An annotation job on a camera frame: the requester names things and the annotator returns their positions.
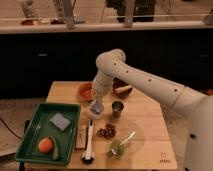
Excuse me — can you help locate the white paper cup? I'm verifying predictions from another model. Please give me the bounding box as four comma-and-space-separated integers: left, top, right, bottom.
89, 102, 104, 119

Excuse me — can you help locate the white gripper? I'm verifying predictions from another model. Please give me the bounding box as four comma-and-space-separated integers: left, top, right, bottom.
92, 73, 113, 99

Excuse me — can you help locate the grey-blue towel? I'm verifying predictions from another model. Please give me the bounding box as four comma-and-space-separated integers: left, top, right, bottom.
91, 99, 104, 115

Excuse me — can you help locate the bunch of red grapes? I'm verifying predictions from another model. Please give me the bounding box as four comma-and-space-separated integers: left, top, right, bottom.
97, 124, 116, 139

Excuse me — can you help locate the green small bowl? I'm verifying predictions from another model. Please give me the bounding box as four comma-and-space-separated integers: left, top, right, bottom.
106, 140, 125, 158

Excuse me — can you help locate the white spoon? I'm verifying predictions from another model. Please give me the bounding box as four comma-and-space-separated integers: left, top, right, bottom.
111, 131, 136, 155

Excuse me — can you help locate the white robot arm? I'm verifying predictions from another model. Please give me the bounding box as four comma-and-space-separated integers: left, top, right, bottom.
93, 49, 213, 171

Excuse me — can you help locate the green plastic tray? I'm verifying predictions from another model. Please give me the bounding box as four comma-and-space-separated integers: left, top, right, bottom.
15, 103, 81, 165

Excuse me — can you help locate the orange fruit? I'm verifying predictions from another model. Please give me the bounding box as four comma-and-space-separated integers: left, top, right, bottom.
38, 138, 53, 153

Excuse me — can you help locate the white spatula black handle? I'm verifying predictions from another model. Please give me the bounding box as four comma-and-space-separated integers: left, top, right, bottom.
81, 120, 95, 164

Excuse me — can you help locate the small metal cup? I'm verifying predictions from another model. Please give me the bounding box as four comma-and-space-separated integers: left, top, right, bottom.
112, 101, 124, 118

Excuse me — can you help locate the green cucumber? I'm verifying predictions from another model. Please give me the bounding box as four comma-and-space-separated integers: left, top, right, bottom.
50, 136, 59, 160

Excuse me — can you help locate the orange bowl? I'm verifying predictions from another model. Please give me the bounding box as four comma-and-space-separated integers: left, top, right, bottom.
78, 83, 93, 101

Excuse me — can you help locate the wooden block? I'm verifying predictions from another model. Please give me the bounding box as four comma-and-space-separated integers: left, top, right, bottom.
75, 125, 87, 149

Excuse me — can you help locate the grey sponge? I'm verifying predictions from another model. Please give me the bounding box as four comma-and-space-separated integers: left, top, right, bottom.
50, 113, 70, 131

